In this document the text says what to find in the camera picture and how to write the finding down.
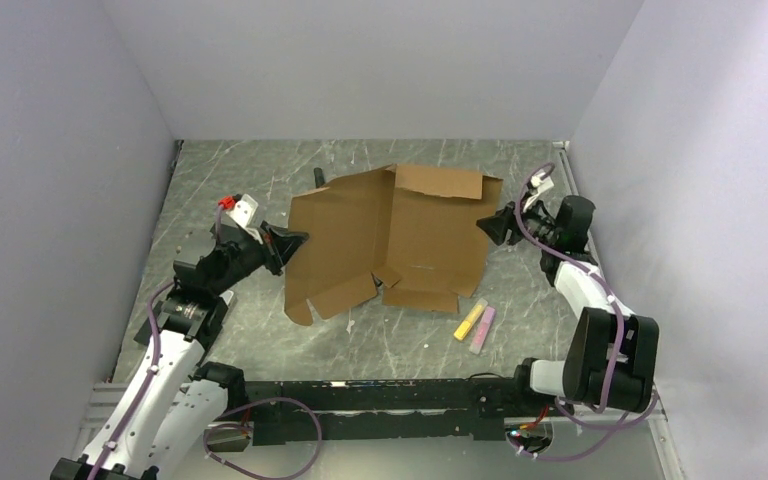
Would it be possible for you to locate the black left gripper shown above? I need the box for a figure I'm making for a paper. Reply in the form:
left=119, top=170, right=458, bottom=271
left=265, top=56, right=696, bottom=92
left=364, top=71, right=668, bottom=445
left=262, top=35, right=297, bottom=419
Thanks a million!
left=209, top=219, right=309, bottom=295

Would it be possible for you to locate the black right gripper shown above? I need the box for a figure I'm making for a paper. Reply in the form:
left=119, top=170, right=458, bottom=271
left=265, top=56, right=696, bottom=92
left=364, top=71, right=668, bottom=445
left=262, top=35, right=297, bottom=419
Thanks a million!
left=476, top=193, right=560, bottom=249

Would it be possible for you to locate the brown cardboard box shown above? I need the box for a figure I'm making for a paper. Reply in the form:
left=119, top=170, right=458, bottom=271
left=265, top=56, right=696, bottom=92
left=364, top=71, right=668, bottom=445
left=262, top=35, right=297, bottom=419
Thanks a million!
left=284, top=164, right=503, bottom=326

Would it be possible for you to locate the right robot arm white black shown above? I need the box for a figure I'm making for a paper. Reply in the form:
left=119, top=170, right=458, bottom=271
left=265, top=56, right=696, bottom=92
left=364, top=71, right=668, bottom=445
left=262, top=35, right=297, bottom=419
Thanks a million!
left=510, top=195, right=659, bottom=415

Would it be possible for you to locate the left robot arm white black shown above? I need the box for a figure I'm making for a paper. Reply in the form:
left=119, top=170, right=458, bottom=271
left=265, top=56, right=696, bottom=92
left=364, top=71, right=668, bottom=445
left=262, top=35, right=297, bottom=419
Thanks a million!
left=50, top=222, right=309, bottom=479

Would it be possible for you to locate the pink highlighter marker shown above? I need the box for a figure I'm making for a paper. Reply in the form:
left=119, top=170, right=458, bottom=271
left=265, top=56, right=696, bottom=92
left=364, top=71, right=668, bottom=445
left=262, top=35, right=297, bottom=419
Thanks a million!
left=469, top=306, right=496, bottom=355

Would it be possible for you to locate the yellow highlighter marker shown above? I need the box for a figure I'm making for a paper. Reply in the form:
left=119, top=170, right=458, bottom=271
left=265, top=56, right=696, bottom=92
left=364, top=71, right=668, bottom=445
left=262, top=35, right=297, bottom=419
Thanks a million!
left=453, top=298, right=488, bottom=341

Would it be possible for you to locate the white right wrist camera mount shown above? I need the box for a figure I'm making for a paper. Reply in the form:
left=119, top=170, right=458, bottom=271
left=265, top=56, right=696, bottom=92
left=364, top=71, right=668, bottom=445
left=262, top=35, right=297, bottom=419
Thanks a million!
left=528, top=170, right=554, bottom=197

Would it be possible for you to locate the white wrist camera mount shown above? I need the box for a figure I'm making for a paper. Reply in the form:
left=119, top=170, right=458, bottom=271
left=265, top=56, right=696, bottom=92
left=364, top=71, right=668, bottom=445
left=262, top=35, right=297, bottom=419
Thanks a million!
left=528, top=170, right=554, bottom=197
left=214, top=194, right=265, bottom=238

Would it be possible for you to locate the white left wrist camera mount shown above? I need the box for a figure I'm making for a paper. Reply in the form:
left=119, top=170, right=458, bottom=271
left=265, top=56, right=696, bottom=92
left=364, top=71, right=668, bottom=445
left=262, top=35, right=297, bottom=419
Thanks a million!
left=214, top=194, right=265, bottom=238

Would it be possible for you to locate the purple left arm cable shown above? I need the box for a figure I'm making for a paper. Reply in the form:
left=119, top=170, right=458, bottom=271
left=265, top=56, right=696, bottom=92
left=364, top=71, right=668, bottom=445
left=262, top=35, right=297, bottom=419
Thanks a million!
left=85, top=201, right=324, bottom=480

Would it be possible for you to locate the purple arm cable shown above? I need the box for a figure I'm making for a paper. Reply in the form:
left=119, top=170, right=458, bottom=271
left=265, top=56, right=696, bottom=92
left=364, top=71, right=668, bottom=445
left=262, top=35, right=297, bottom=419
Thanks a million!
left=85, top=201, right=324, bottom=480
left=507, top=162, right=660, bottom=464

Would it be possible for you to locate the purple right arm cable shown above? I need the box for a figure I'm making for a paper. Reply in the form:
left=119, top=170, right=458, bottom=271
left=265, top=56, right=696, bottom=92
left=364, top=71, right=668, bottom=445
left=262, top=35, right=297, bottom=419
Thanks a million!
left=507, top=162, right=660, bottom=464

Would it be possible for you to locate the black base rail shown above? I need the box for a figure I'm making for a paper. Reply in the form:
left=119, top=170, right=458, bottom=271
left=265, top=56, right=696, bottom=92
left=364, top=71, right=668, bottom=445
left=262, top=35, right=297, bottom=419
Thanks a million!
left=220, top=375, right=552, bottom=446

